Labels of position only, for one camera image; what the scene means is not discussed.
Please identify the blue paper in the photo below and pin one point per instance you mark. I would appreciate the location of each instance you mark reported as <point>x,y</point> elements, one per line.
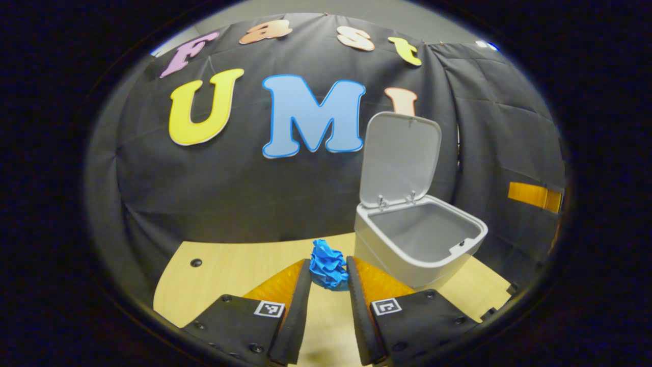
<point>328,265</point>

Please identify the white desktop garbage bin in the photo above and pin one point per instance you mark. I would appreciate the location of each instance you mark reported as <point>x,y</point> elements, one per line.
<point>397,158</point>

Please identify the black backdrop cloth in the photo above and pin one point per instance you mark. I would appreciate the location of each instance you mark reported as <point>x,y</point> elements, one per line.
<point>254,193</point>

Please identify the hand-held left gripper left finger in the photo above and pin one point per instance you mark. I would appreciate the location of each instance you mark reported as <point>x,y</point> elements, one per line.
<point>295,316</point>

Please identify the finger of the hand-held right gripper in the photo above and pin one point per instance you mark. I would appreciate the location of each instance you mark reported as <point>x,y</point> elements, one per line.
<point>530,195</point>

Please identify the wooden desktop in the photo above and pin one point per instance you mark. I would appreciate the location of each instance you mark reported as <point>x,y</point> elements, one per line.
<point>229,275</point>

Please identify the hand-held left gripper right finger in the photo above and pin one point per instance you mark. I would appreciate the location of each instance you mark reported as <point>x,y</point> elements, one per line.
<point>359,316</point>

